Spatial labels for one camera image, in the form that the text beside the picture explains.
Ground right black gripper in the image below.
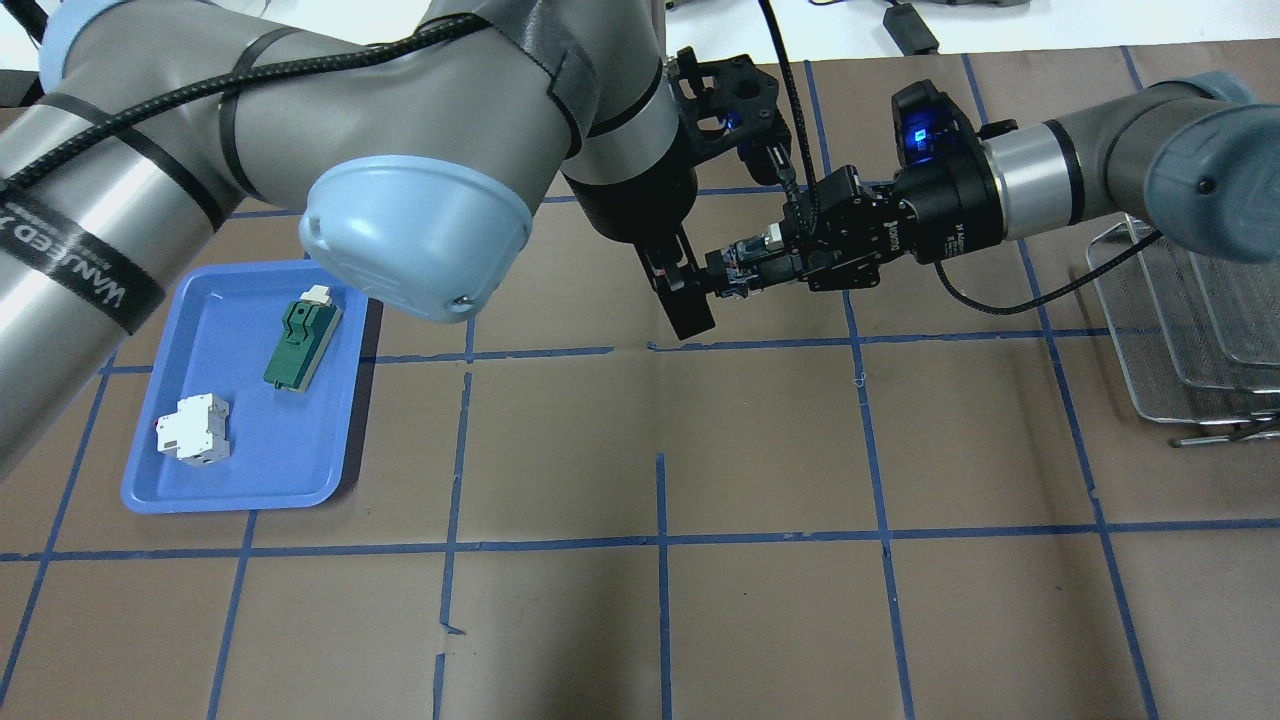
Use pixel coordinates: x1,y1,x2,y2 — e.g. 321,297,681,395
783,150,1005,292

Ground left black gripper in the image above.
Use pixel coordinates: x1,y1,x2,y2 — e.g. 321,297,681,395
561,110,716,340

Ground white terminal block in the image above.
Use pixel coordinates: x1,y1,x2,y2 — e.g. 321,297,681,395
154,393,232,468

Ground black power adapter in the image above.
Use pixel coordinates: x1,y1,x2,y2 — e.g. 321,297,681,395
881,1,940,56

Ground blue plastic tray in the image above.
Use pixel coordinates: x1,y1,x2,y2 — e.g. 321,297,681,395
120,260,369,514

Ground green electrical module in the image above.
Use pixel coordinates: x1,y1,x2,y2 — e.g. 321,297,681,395
262,284,343,393

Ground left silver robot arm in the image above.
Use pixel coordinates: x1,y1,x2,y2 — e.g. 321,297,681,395
3,1,698,475

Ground silver wire mesh shelf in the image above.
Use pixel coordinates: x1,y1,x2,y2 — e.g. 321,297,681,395
1094,240,1279,447

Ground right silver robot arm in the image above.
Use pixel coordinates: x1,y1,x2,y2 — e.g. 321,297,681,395
780,72,1279,290

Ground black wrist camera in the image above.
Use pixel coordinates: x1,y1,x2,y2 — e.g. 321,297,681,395
890,79,980,169
667,47,792,186

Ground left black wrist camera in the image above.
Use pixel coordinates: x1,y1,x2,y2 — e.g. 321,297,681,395
667,47,792,186

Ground red emergency stop button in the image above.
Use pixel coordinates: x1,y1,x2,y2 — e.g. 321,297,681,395
704,223,800,299

